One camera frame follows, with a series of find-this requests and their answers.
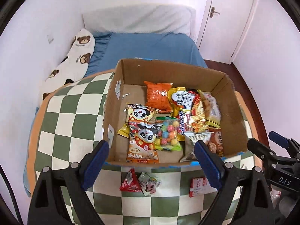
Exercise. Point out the brown cardboard box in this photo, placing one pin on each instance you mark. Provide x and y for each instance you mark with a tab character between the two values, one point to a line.
127	86

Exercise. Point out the blue bed sheet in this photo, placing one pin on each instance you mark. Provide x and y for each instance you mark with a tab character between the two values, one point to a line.
145	46

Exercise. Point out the yellow instant noodle packet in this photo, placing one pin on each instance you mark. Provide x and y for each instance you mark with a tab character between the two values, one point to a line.
188	108

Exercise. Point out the colourful gumball candy bag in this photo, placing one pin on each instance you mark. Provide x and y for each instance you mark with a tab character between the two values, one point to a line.
167	137

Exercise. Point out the bear print long pillow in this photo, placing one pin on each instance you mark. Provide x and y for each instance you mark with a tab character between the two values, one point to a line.
74	65

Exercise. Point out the pale yellow cracker packet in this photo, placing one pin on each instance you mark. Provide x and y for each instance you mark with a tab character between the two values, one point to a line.
211	109

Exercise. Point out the red triangular snack packet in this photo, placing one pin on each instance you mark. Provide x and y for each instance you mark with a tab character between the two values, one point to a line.
130	183

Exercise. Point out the brown cookie packet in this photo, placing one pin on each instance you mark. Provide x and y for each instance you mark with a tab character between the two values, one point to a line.
215	143

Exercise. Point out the white door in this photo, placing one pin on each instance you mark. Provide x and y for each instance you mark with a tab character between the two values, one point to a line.
223	28

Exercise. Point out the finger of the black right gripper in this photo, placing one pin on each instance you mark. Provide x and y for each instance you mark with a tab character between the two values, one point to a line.
291	145
269	156

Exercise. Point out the white pillow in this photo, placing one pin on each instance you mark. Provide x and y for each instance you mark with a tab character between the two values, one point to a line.
143	19

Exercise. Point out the small grey printed packet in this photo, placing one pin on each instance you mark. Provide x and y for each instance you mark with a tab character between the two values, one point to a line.
148	183

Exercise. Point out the orange panda snack bag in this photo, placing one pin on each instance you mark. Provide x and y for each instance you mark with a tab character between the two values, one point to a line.
141	148

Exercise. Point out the silver cookie snack bag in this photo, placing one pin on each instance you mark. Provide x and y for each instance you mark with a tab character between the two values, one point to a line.
190	138

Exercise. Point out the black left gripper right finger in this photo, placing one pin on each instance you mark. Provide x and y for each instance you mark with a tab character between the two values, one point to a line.
254	206

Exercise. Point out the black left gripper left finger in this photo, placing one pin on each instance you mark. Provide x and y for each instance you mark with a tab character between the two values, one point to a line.
47	202

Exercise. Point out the green white checkered blanket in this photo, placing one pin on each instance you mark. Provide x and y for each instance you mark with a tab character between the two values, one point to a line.
170	204

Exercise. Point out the yellow panda biscuit bag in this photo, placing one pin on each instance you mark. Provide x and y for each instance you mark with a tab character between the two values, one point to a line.
136	113

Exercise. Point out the red white flat packet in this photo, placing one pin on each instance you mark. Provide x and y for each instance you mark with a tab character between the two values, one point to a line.
200	186

